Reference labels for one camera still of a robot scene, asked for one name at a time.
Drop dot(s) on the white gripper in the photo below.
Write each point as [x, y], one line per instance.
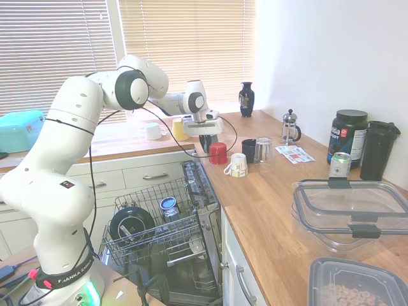
[204, 127]

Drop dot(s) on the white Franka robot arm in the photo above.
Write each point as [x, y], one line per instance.
[73, 108]

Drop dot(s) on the red mug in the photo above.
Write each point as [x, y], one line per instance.
[218, 154]

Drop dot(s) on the yellow mug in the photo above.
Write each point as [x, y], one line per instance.
[178, 130]

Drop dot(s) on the white mug with printed label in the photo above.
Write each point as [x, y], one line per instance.
[237, 162]

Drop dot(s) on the dark navy mug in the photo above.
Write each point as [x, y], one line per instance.
[248, 151]

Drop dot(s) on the built-in dishwasher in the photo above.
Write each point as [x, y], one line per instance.
[195, 179]

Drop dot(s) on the plain white mug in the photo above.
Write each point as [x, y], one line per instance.
[153, 131]

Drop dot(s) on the blue mug with white rim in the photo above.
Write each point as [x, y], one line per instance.
[169, 203]

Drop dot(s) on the dark blue painted vase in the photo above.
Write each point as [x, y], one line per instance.
[246, 102]

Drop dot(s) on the clear ribbed tumbler glass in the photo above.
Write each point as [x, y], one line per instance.
[265, 150]

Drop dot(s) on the glass French press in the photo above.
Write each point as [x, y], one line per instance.
[289, 127]

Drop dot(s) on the printed paper leaflet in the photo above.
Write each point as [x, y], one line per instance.
[293, 154]

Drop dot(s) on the white cabinet with drawers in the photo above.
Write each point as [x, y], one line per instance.
[232, 287]
[127, 172]

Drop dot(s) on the beige slatted window blind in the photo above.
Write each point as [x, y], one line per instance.
[191, 38]
[48, 48]

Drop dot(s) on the dark blue dinner plate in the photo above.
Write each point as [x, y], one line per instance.
[127, 220]

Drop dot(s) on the round metal cabinet knob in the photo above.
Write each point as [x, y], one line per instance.
[224, 265]

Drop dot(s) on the silver drink can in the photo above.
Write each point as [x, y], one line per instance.
[339, 165]

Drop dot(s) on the black protein powder tub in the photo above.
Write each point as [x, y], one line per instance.
[347, 137]

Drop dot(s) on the clear lidded food container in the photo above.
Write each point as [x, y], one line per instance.
[344, 204]

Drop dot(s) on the black shaker bottle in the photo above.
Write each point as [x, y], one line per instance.
[377, 150]

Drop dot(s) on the dark container with cereal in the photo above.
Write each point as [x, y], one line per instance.
[334, 271]

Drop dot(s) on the teal bread box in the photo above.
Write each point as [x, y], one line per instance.
[19, 130]

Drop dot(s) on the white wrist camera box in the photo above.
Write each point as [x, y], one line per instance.
[212, 114]

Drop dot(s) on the black camera stand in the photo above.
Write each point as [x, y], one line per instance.
[140, 287]

